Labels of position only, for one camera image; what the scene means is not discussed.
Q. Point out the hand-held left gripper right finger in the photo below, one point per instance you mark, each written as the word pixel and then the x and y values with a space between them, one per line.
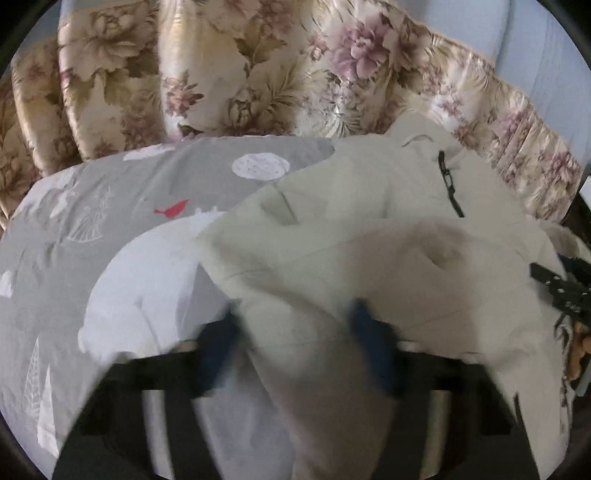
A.
pixel 375 353

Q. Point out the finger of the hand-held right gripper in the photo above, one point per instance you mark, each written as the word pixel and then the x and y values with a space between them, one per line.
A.
pixel 563 290

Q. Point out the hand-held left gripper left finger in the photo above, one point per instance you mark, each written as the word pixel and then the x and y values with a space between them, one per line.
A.
pixel 217 353

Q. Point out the beige zip jacket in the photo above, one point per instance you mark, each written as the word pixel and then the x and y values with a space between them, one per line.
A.
pixel 369 230

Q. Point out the person's right hand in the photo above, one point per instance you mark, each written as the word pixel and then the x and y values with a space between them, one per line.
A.
pixel 582 350

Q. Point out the grey printed bed sheet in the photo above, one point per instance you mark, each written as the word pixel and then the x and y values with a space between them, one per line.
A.
pixel 115 207

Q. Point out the blue and floral curtain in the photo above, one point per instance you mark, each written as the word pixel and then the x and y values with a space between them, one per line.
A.
pixel 277 69

